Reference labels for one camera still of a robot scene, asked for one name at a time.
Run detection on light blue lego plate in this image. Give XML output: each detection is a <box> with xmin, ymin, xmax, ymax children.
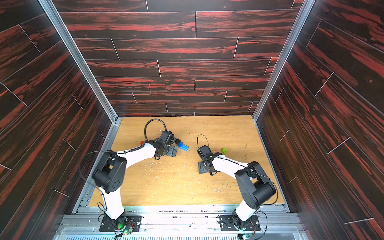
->
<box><xmin>178</xmin><ymin>142</ymin><xmax>189</xmax><ymax>151</ymax></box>

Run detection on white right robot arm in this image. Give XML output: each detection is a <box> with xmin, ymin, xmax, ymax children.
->
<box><xmin>198</xmin><ymin>151</ymin><xmax>278</xmax><ymax>229</ymax></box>

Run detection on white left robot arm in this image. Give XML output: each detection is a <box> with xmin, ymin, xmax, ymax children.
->
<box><xmin>92</xmin><ymin>141</ymin><xmax>178</xmax><ymax>229</ymax></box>

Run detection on green 2x2 lego brick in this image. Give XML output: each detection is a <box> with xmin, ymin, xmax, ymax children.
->
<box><xmin>221</xmin><ymin>148</ymin><xmax>228</xmax><ymax>155</ymax></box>

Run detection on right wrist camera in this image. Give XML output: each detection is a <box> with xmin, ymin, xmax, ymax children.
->
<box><xmin>197</xmin><ymin>145</ymin><xmax>213</xmax><ymax>161</ymax></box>

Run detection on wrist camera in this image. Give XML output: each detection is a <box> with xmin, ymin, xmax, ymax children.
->
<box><xmin>157</xmin><ymin>131</ymin><xmax>176</xmax><ymax>146</ymax></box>
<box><xmin>197</xmin><ymin>145</ymin><xmax>213</xmax><ymax>161</ymax></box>

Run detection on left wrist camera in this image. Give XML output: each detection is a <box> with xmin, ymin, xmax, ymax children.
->
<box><xmin>157</xmin><ymin>131</ymin><xmax>176</xmax><ymax>146</ymax></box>

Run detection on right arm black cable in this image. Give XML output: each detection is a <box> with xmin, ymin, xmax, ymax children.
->
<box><xmin>196</xmin><ymin>134</ymin><xmax>279</xmax><ymax>238</ymax></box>

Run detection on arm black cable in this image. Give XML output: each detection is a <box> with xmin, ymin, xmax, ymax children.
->
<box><xmin>78</xmin><ymin>118</ymin><xmax>168</xmax><ymax>211</ymax></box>
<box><xmin>196</xmin><ymin>134</ymin><xmax>279</xmax><ymax>238</ymax></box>

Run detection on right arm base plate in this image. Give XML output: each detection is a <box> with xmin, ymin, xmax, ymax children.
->
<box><xmin>216</xmin><ymin>215</ymin><xmax>261</xmax><ymax>232</ymax></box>

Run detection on aluminium front rail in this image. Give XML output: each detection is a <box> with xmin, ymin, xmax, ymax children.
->
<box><xmin>54</xmin><ymin>205</ymin><xmax>310</xmax><ymax>240</ymax></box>

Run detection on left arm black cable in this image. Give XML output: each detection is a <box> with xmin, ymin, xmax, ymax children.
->
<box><xmin>78</xmin><ymin>118</ymin><xmax>168</xmax><ymax>211</ymax></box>

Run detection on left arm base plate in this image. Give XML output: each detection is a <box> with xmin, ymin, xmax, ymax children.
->
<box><xmin>99</xmin><ymin>214</ymin><xmax>142</xmax><ymax>234</ymax></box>

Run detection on aluminium corner post left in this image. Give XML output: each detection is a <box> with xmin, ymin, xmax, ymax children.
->
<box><xmin>38</xmin><ymin>0</ymin><xmax>119</xmax><ymax>122</ymax></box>

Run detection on aluminium corner post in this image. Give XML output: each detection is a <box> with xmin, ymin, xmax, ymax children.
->
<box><xmin>38</xmin><ymin>0</ymin><xmax>119</xmax><ymax>122</ymax></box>
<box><xmin>252</xmin><ymin>0</ymin><xmax>316</xmax><ymax>121</ymax></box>

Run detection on aluminium corner post right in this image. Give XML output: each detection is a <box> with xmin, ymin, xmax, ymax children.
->
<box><xmin>252</xmin><ymin>0</ymin><xmax>316</xmax><ymax>121</ymax></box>

